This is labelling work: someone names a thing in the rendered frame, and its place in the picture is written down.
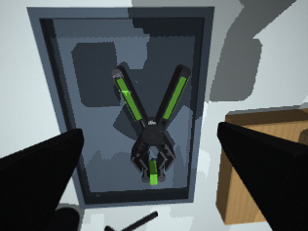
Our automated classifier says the dark grey rectangular tray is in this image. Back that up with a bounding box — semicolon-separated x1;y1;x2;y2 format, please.
26;7;214;210

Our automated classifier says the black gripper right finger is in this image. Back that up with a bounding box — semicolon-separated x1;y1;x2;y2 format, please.
217;122;308;231

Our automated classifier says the black l-shaped bar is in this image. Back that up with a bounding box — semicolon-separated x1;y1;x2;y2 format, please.
104;212;158;231

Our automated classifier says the wooden-handled mallet with black head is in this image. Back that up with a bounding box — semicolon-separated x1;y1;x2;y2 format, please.
46;208;80;231

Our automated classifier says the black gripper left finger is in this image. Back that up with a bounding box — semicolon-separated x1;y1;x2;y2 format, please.
0;129;84;231

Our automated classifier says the black spring clamp with green grips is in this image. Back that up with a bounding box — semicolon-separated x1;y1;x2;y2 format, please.
111;64;191;185

